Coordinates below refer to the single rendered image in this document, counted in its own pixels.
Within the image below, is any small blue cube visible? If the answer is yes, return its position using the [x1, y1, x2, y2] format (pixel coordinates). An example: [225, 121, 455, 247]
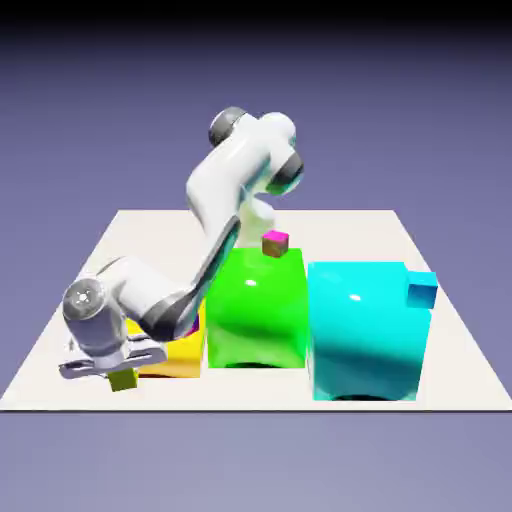
[406, 270, 438, 310]

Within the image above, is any large cyan box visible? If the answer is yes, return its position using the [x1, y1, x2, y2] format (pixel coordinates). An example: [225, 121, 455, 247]
[306, 261, 433, 402]

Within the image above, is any small magenta cube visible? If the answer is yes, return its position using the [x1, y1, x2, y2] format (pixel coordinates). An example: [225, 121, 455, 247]
[261, 229, 290, 258]

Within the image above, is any large yellow box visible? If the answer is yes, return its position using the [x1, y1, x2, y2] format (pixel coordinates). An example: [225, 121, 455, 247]
[125, 297, 207, 379]

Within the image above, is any large green box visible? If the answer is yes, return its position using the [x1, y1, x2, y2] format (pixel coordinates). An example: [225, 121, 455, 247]
[205, 246, 308, 370]

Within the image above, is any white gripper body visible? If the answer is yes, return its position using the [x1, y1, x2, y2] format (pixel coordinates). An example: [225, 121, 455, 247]
[58, 334, 169, 380]

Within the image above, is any small yellow cube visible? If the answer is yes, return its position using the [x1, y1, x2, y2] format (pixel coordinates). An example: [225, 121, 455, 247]
[107, 367, 139, 393]

